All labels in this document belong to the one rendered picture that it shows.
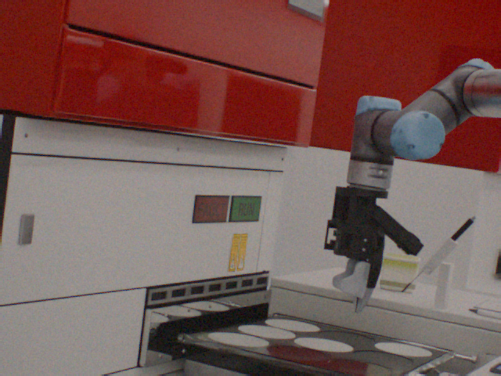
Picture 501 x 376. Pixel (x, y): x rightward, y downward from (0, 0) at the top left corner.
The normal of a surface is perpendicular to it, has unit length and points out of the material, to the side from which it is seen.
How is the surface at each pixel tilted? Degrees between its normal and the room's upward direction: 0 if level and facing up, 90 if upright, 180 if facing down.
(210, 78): 90
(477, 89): 86
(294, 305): 90
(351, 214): 90
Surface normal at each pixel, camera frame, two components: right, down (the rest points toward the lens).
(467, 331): -0.45, -0.01
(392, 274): -0.21, 0.03
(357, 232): 0.28, 0.09
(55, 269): 0.88, 0.15
